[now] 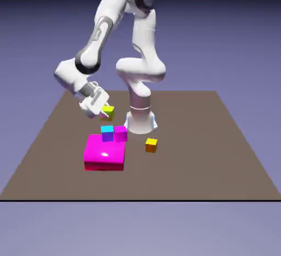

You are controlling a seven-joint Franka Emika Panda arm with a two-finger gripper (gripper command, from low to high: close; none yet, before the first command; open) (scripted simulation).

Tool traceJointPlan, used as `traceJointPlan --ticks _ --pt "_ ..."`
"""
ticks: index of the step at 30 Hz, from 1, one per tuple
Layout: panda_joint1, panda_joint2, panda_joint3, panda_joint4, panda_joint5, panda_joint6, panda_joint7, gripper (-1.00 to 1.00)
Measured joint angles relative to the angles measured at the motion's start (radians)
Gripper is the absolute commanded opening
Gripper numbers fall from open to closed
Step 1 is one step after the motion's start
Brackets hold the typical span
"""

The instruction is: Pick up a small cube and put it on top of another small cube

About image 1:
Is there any small lime green cube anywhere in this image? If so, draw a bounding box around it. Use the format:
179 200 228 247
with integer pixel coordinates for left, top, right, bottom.
100 105 115 122

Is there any large magenta box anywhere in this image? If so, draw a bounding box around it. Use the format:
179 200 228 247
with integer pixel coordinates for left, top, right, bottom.
83 134 126 172

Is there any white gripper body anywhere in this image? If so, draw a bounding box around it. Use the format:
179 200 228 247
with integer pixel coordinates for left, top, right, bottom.
78 90 110 120

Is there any small magenta cube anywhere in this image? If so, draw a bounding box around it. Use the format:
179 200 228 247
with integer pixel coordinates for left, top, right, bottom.
113 126 128 143

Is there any small cyan cube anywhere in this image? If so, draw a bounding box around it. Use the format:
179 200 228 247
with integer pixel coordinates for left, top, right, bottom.
100 125 115 143

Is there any small orange cube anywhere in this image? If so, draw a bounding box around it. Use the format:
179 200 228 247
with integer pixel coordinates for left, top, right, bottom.
145 138 158 153

